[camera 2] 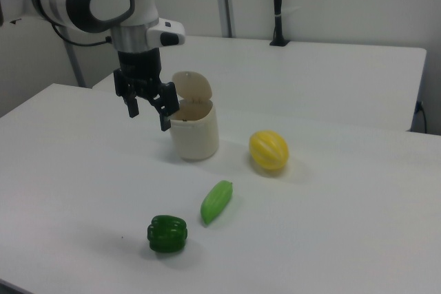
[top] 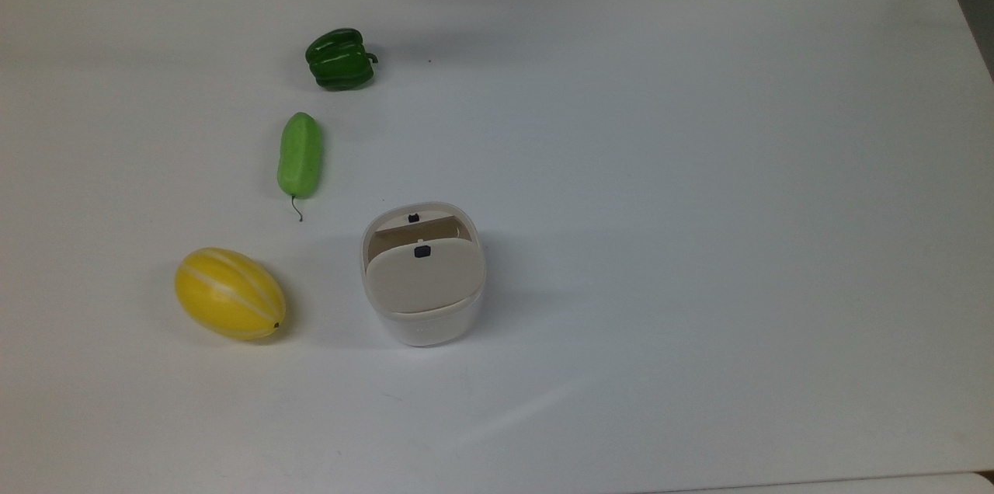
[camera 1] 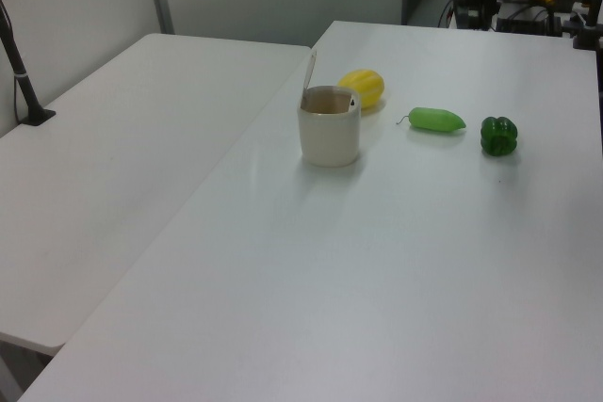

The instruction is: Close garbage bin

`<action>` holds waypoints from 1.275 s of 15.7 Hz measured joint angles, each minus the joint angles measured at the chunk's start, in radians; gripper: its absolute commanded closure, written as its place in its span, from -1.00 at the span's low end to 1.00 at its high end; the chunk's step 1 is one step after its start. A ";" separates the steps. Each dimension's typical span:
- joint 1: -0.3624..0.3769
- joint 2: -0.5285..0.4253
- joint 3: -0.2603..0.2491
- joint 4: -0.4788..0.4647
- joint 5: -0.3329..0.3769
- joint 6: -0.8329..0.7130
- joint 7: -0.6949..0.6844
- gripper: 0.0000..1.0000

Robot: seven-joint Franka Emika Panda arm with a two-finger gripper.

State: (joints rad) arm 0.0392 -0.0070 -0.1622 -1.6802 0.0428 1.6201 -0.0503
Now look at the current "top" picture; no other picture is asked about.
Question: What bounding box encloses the beige bin lid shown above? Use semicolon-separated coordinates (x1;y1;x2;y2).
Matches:
366;239;486;315

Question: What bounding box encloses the dark green bell pepper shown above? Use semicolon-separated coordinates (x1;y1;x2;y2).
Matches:
305;28;379;92

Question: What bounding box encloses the light green cucumber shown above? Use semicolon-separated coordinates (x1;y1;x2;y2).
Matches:
277;112;323;223

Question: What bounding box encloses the white garbage bin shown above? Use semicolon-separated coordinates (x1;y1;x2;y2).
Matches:
360;201;488;347

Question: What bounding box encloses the yellow striped melon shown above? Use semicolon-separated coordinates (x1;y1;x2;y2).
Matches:
174;247;287;341

